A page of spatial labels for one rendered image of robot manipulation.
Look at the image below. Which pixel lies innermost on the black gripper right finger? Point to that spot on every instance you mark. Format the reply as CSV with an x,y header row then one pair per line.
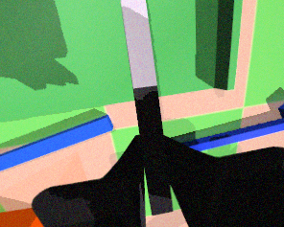
x,y
197,179

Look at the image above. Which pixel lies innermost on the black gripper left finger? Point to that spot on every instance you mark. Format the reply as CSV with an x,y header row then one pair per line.
x,y
120,192

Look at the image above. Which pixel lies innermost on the large green flat mat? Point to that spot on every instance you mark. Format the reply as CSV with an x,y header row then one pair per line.
x,y
63,55

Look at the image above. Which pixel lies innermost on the blue golf putter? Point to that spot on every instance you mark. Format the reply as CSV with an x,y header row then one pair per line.
x,y
219,140

